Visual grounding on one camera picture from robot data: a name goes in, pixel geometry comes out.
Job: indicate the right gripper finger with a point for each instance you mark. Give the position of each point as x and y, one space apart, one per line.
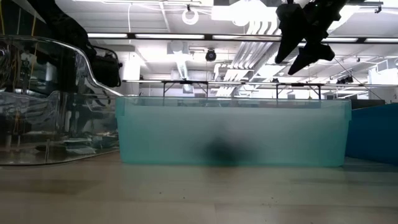
314 54
290 28

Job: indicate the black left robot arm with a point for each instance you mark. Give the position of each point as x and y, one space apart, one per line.
62 21

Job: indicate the white table with black legs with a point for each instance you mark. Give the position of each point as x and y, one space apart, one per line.
186 82
298 84

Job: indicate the black ceiling spotlights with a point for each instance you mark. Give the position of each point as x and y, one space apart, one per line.
345 80

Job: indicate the white ceiling pipe bundle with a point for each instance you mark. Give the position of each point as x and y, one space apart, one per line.
255 49

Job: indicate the black ceiling track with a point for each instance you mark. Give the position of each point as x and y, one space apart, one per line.
367 3

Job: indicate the round black ceiling speaker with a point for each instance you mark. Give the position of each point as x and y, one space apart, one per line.
211 55

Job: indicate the green translucent plastic bin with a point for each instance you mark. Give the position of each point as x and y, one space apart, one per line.
280 133

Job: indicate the clear plastic bin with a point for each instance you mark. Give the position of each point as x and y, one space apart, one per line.
18 102

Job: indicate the blue plastic bin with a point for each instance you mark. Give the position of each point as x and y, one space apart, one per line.
373 133

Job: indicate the white ceiling duct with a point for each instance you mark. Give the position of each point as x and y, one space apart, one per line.
182 67

